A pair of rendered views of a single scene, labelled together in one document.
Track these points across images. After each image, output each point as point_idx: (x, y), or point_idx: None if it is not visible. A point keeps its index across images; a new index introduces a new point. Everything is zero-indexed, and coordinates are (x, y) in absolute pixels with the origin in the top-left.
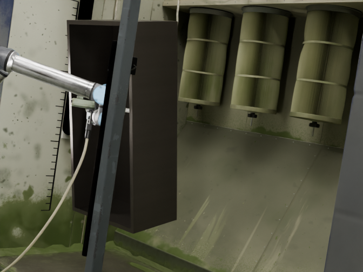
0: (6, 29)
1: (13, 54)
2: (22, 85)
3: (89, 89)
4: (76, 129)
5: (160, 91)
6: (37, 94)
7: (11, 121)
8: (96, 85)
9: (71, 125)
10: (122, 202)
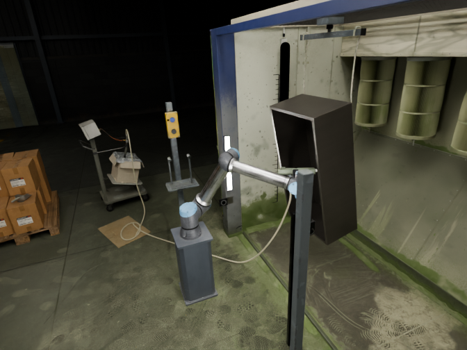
0: (235, 108)
1: (232, 162)
2: (250, 138)
3: (285, 185)
4: None
5: (340, 156)
6: (260, 141)
7: (247, 160)
8: (290, 180)
9: None
10: (320, 205)
